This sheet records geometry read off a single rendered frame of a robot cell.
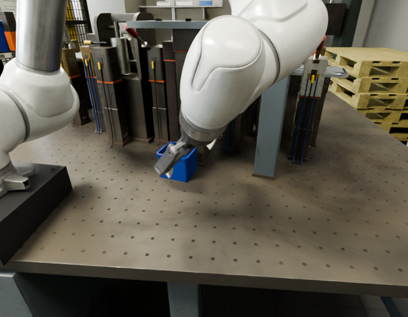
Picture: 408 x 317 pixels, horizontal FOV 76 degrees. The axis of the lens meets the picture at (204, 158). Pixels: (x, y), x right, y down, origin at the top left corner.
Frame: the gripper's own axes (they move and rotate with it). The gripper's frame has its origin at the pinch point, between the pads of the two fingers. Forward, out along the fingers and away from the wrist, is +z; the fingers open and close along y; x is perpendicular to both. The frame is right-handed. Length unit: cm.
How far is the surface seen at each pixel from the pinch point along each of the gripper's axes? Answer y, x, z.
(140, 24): -12.7, -39.5, -2.9
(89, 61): -3, -63, 32
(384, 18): -415, -39, 171
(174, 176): 1.4, -1.4, 19.8
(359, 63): -213, -2, 100
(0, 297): 55, -1, 15
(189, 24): -20.7, -28.2, -9.2
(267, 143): -25.7, 9.3, 7.1
